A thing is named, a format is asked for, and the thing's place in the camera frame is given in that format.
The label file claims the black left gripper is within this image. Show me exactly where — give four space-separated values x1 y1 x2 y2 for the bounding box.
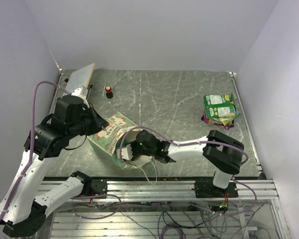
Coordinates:
67 102 109 138

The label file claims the green illustrated paper bag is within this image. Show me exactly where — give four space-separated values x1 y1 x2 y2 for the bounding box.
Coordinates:
87 111 157 185

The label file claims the purple Fox's candy packet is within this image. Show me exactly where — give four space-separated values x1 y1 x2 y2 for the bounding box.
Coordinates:
201 112 234 130

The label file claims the yellow green candy packet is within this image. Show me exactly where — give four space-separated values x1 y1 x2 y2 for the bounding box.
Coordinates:
205 106 237 119

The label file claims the green Fox's candy packet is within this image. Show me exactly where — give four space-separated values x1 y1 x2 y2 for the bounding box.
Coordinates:
203 94 235 107

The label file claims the green spring tea candy packet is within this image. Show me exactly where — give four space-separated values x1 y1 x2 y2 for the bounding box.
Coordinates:
212 113 241 125

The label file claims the teal candy packet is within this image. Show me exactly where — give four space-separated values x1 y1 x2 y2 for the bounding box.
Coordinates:
120 139 131 147

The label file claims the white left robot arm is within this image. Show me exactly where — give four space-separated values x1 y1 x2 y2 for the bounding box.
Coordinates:
0 95 109 238

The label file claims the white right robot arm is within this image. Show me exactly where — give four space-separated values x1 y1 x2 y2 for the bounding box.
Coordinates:
123 130 247 197

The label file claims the small whiteboard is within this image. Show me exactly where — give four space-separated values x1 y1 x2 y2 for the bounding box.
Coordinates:
65 63 96 93

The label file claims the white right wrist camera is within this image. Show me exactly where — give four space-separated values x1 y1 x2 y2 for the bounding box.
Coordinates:
116 144 133 161

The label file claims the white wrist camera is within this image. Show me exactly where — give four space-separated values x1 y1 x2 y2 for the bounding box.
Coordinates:
71 86 89 101
116 144 133 161

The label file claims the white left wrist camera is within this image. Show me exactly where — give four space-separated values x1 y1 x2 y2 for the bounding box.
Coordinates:
71 86 89 101

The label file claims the aluminium front base frame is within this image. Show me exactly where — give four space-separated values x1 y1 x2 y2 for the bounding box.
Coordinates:
16 177 281 202

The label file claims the aluminium table edge rail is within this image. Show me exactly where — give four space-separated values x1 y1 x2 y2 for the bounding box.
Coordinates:
229 72 265 178

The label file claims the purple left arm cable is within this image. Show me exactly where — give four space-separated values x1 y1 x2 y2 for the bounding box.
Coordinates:
0 81 73 227

